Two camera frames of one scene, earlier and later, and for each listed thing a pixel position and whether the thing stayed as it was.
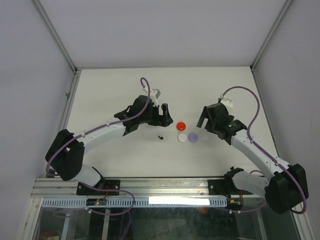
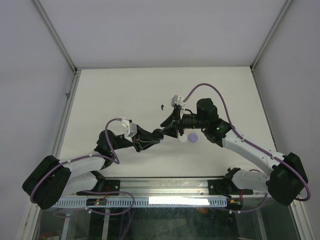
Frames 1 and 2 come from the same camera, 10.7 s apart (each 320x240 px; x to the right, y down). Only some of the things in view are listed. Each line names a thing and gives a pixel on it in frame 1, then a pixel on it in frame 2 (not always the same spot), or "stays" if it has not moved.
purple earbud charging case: x=192 y=137 stays
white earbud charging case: x=182 y=137 stays
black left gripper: x=159 y=120 → x=142 y=144
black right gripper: x=204 y=115 → x=171 y=121
